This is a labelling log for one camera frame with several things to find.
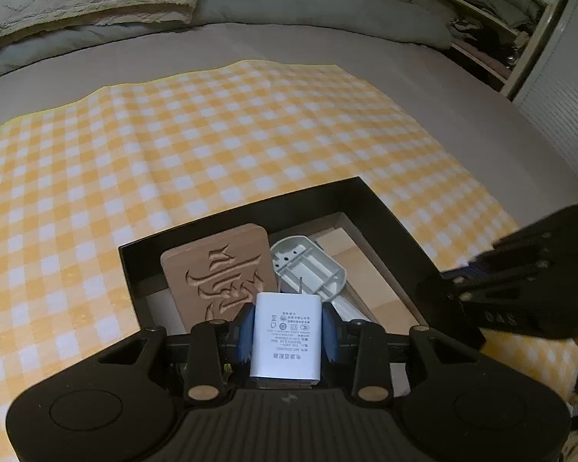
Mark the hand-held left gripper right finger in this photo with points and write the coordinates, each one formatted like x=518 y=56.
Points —
x=330 y=334

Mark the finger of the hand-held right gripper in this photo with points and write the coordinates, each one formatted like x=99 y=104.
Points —
x=455 y=310
x=534 y=245

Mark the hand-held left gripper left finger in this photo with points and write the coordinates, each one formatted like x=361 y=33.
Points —
x=245 y=337

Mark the white charger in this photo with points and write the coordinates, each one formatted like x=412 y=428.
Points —
x=284 y=337

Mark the grey plastic shell part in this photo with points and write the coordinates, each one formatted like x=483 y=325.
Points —
x=313 y=269

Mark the brown square carved block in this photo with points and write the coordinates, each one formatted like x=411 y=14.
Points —
x=212 y=269

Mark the light wooden block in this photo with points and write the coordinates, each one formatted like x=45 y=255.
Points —
x=361 y=264

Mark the black box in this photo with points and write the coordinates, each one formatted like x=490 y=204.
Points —
x=250 y=207

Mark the white slatted cabinet door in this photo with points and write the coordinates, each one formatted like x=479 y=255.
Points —
x=563 y=96

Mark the yellow checked mat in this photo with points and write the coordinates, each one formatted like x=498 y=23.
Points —
x=173 y=144

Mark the closet shelves with bedding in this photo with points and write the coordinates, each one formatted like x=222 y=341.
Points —
x=477 y=14

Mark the grey folded duvet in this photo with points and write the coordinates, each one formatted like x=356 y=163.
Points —
x=318 y=14

